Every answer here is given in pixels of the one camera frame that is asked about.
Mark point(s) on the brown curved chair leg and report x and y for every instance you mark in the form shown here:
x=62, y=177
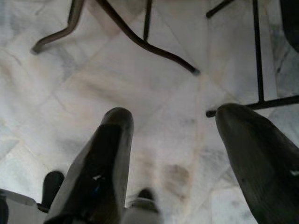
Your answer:
x=58, y=36
x=149, y=46

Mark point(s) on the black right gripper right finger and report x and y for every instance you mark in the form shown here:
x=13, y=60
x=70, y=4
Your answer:
x=261, y=158

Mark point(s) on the black metal table frame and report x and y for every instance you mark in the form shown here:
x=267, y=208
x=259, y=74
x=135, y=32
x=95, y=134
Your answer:
x=258, y=58

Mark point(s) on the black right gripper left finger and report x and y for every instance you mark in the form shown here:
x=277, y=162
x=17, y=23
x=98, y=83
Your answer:
x=102, y=163

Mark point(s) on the black robot foot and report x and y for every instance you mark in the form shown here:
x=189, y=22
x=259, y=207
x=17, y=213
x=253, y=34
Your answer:
x=52, y=186

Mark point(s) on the dark rounded object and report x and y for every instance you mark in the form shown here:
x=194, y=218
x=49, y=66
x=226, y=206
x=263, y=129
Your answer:
x=292, y=21

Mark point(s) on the black slanted metal bar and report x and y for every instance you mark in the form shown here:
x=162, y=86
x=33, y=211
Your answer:
x=219, y=9

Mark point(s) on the grey robot leg shell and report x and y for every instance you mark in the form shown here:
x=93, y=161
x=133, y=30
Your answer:
x=16, y=207

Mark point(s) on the grey black-tipped robot foot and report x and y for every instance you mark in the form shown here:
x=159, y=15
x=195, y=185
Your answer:
x=143, y=205

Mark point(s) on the thin black metal leg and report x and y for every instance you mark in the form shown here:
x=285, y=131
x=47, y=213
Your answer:
x=147, y=21

